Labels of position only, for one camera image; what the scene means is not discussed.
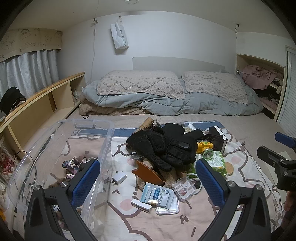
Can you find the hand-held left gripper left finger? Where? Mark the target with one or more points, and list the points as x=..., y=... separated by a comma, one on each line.
x=85, y=180

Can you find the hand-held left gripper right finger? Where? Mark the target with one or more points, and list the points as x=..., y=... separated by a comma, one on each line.
x=208, y=183

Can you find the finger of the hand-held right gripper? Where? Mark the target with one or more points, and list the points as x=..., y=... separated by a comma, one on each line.
x=269, y=154
x=285, y=139

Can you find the clear case with fake nails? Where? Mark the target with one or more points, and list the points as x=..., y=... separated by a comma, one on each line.
x=186, y=188

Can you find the clear plastic storage box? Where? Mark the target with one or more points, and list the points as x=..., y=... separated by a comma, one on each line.
x=106, y=143

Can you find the clear plastic case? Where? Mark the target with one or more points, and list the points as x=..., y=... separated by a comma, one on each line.
x=171, y=208

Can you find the blue white sachet packet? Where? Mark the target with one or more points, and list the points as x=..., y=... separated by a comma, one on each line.
x=157, y=194

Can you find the small white box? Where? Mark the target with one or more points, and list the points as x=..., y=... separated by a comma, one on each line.
x=141, y=205

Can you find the person's right hand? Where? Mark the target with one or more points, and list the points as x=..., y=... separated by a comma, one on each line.
x=290, y=201

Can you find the patterned plush toy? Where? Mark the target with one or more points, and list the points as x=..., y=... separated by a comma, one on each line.
x=71, y=165

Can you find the round wooden lid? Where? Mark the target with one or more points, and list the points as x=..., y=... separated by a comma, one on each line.
x=228, y=169

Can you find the small brown cardboard box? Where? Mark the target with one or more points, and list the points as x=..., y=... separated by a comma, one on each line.
x=184, y=174

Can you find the green wet wipes packet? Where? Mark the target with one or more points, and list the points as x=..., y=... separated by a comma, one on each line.
x=219, y=160

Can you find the beige bed sheet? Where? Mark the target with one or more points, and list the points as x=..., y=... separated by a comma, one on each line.
x=254, y=125

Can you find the white charger plug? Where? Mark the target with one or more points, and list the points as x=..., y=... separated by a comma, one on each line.
x=119, y=178

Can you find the yellow headlamp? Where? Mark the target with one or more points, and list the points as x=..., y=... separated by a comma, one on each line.
x=203, y=146

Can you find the beige fluffy headband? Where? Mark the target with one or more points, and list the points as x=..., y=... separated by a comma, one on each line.
x=168, y=179

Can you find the black glove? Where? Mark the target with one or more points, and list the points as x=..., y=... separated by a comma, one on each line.
x=180, y=153
x=143, y=143

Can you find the black gift box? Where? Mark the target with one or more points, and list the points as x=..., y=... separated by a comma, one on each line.
x=216, y=141

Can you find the white louvered door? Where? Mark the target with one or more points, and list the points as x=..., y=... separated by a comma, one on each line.
x=289, y=92

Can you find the black flat pouch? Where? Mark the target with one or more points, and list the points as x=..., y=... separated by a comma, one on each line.
x=194, y=134

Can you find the clear plastic wrapper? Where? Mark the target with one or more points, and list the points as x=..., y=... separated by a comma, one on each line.
x=135, y=156

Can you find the clear plastic bag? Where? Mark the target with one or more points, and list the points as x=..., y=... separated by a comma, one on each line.
x=190, y=126

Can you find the printed blanket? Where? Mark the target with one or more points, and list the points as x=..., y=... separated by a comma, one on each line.
x=129, y=222

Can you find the brown leather card holder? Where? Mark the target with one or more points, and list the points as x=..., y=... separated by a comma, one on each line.
x=148, y=173

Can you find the black knit cloth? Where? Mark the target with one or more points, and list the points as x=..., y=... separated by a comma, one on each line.
x=172, y=128

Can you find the pink clothes pile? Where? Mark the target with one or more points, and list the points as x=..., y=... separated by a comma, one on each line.
x=256, y=76

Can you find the black feather tuft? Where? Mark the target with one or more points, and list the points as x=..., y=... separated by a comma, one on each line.
x=158, y=126

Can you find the pink plush doll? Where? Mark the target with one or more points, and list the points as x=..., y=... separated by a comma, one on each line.
x=5, y=164

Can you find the cardboard tube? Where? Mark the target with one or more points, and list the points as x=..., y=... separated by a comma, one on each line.
x=145, y=122

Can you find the beige textured pillow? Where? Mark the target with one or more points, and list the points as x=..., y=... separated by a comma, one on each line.
x=138, y=83
x=215, y=85

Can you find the wooden shelf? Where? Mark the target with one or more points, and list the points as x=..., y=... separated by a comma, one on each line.
x=34, y=109

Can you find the grey duvet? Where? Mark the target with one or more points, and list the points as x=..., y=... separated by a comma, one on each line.
x=161, y=104

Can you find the black cap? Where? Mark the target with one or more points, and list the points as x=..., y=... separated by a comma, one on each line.
x=11, y=98

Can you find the grey curtain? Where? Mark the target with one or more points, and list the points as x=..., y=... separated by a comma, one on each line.
x=30, y=74

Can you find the grey headboard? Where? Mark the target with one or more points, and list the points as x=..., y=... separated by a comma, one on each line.
x=178, y=63

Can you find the printed beige valance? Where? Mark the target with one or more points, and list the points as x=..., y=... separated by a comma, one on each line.
x=30, y=41

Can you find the white paper bag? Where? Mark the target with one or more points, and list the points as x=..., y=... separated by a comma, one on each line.
x=119, y=34

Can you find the round ceiling light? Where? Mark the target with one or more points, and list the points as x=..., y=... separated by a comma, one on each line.
x=131, y=1

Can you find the wooden wall niche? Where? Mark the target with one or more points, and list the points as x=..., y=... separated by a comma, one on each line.
x=240, y=62

